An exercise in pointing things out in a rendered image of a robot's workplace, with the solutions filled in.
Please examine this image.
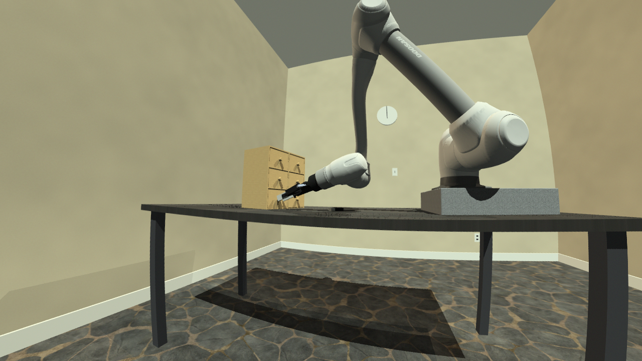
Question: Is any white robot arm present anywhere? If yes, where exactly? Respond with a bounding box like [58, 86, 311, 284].
[315, 0, 529, 190]

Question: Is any tan wooden chest of drawers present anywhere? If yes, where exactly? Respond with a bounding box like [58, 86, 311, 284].
[242, 145, 305, 210]

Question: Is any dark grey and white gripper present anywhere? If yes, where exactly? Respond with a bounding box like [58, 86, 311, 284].
[277, 174, 322, 201]

